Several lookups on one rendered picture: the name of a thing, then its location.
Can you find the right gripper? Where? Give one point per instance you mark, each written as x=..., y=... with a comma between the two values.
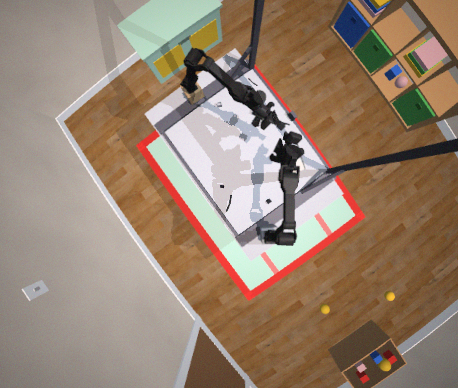
x=262, y=111

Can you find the dark grey metal support frame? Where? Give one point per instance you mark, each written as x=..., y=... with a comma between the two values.
x=425, y=151

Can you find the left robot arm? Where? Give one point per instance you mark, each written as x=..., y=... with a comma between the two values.
x=288, y=184

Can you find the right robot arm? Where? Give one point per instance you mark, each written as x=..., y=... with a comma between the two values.
x=236, y=89

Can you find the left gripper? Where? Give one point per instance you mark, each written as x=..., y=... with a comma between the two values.
x=289, y=138

